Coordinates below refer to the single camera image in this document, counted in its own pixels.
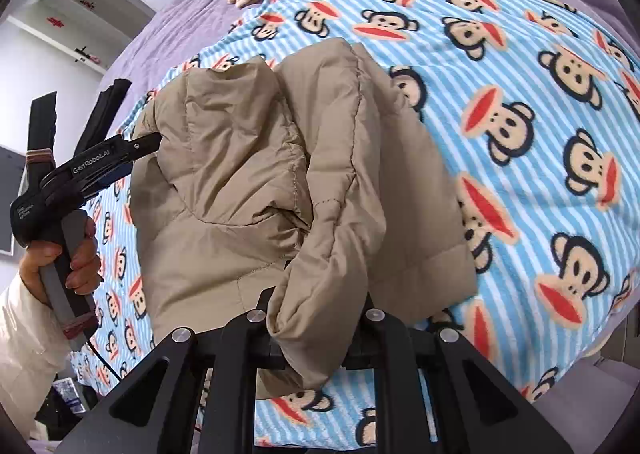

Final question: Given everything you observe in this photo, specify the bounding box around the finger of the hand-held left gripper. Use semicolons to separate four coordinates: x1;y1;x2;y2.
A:
130;131;164;160

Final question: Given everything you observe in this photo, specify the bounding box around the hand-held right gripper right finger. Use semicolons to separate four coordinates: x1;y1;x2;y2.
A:
342;294;576;454

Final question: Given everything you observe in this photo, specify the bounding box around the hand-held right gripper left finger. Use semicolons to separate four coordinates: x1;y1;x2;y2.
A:
55;286;286;454

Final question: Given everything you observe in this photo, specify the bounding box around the beige puffer jacket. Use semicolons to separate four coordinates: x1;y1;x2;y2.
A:
129;36;478;392

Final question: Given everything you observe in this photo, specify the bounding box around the person's left forearm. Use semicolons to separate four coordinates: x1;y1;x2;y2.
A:
0;271;73;435

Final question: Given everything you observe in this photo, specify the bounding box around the person's left hand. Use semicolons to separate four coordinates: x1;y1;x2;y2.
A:
20;216;104;308

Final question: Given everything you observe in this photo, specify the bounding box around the flat dark monitor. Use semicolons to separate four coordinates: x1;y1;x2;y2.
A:
0;146;26;255

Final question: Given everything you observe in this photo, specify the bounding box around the black and red shelf item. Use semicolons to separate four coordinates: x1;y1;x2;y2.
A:
74;46;108;69

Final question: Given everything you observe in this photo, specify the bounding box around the purple bed sheet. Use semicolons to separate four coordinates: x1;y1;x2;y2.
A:
107;0;640;454

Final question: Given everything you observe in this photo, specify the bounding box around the blue striped monkey print blanket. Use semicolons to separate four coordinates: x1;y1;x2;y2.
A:
70;0;640;450

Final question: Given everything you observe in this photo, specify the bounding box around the black strap with brown band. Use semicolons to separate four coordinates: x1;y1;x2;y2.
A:
25;90;59;172

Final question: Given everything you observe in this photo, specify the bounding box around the white wall shelf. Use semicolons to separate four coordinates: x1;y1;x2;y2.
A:
0;0;156;75

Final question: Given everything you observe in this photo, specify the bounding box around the black cable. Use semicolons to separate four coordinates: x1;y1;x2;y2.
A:
86;336;128;382

